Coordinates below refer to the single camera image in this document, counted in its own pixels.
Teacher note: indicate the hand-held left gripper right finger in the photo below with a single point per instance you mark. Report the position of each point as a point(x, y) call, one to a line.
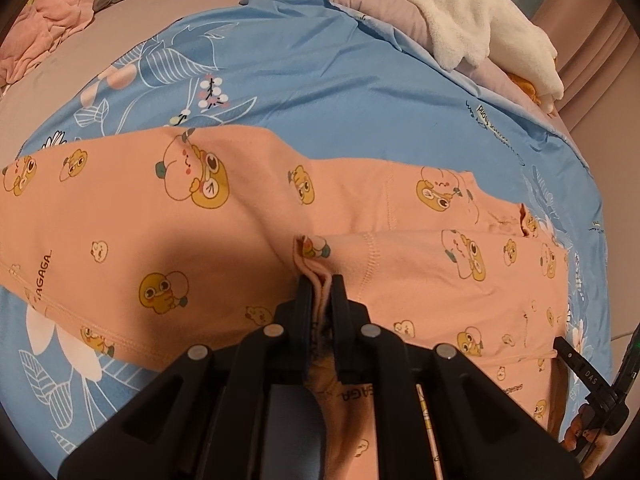
point(339, 305)

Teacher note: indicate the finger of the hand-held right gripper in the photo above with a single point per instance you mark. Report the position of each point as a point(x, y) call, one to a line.
point(580, 365)

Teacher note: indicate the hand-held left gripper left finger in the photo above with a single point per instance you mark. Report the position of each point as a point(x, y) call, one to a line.
point(306, 305)

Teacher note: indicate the peach cartoon print pajama garment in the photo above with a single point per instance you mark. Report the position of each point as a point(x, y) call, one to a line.
point(240, 240)

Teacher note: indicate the person's right hand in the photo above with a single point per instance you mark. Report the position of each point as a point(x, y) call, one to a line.
point(580, 435)

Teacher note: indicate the blue floral blanket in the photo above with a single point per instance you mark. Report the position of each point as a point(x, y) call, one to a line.
point(320, 70)

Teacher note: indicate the pink curtain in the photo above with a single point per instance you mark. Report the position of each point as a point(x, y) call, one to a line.
point(585, 50)

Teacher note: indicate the white goose plush toy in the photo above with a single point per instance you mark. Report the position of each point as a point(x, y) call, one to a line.
point(475, 20)

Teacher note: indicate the pink bed sheet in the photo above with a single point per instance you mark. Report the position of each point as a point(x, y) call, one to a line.
point(90, 55)

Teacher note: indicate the crumpled peach cloth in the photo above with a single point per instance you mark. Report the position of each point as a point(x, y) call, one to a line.
point(45, 30)

